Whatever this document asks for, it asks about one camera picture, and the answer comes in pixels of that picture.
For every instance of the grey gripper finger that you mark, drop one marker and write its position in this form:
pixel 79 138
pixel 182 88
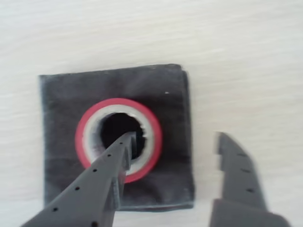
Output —
pixel 94 194
pixel 239 184

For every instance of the red tape roll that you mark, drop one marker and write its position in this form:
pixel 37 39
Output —
pixel 118 102

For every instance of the dark grey folded cloth mat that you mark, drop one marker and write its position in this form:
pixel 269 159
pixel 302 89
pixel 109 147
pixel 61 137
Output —
pixel 61 106

